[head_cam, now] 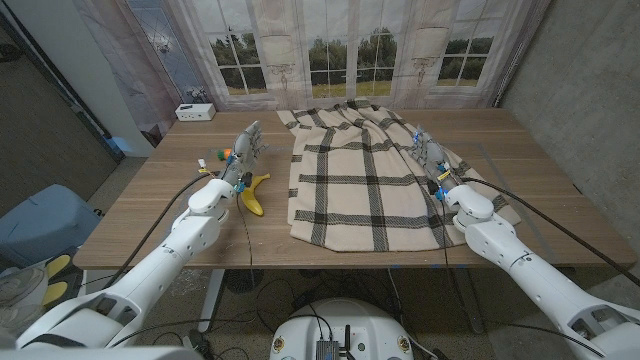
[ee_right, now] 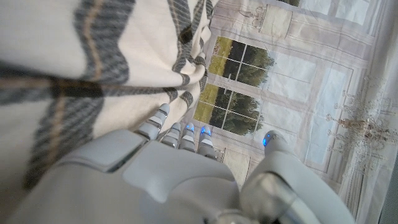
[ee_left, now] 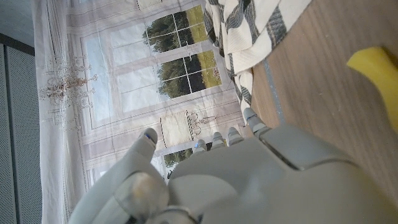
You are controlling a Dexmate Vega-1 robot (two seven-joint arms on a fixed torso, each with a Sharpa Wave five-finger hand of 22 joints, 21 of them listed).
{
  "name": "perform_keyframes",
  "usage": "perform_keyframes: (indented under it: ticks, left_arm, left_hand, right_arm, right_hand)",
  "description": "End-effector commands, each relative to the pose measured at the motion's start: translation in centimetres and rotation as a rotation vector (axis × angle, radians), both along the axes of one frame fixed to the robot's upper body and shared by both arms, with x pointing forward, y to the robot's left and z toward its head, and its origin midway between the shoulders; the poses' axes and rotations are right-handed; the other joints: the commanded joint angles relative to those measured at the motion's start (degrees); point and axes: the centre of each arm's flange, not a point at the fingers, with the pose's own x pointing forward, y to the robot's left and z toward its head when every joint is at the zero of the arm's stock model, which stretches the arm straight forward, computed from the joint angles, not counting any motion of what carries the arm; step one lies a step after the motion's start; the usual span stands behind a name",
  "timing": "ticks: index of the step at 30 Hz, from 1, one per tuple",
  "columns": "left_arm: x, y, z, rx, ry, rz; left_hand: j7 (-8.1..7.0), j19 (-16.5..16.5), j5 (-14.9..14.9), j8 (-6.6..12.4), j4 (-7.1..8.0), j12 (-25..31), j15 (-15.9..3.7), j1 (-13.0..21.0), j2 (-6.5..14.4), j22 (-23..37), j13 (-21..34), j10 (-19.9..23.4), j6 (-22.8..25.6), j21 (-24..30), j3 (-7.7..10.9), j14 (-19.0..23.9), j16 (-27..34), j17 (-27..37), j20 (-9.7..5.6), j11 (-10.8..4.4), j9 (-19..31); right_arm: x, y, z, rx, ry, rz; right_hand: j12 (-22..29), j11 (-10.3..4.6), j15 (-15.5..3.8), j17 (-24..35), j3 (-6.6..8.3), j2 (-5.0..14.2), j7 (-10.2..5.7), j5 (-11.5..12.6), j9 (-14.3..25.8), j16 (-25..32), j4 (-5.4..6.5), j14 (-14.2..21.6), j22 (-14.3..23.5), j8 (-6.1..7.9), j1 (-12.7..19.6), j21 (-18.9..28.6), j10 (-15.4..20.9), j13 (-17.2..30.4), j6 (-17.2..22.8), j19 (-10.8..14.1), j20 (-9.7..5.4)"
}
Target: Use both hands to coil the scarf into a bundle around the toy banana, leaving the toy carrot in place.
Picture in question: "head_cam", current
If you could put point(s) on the blue-grey plastic bin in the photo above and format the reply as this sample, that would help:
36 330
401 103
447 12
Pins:
40 220

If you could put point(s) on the yellow insole slipper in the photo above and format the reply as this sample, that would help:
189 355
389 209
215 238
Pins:
58 265
54 293

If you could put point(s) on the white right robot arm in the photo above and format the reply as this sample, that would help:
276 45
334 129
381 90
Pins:
540 285

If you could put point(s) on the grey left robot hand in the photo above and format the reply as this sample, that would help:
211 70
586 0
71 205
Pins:
242 155

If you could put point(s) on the orange toy carrot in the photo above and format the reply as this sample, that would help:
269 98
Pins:
227 153

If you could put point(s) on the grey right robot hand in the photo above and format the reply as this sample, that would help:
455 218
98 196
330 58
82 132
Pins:
432 157

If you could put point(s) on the yellow toy banana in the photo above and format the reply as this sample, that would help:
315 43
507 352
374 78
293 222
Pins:
251 200

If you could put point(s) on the printed window backdrop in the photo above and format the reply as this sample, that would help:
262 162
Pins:
350 30

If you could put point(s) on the black round floor fan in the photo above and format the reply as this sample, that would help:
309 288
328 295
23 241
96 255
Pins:
243 281

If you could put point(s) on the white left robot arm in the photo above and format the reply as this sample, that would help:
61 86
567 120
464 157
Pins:
150 270

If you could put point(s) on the white power strip box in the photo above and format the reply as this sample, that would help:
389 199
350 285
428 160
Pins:
195 112

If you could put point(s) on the grey table leg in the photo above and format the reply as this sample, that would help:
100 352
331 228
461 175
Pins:
470 300

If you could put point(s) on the white table leg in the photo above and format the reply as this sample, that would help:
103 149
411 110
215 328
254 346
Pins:
210 300

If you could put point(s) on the cream plaid scarf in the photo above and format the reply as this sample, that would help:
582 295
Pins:
340 165

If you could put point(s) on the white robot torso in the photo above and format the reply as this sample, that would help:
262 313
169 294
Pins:
370 330

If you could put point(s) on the white sneaker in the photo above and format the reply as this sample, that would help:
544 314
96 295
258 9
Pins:
17 316
22 284

